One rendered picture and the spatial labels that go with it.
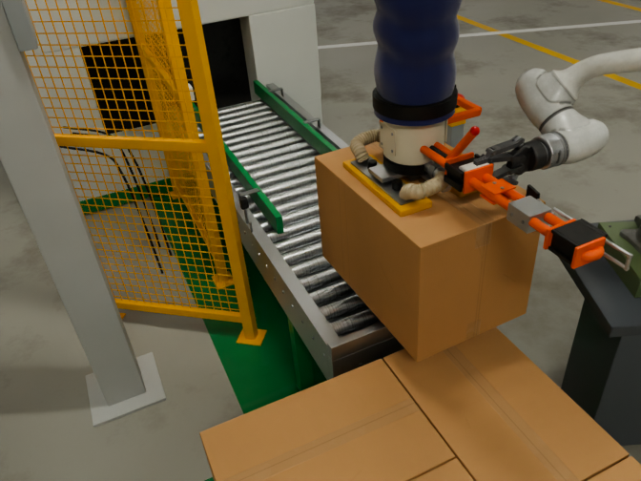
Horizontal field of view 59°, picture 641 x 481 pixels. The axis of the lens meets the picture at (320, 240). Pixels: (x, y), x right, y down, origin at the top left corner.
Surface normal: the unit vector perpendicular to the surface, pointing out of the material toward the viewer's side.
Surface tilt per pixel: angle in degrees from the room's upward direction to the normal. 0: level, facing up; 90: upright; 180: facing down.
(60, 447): 0
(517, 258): 89
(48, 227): 90
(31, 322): 0
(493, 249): 89
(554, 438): 0
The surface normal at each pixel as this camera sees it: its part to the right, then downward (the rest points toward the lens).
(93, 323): 0.42, 0.50
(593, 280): -0.07, -0.81
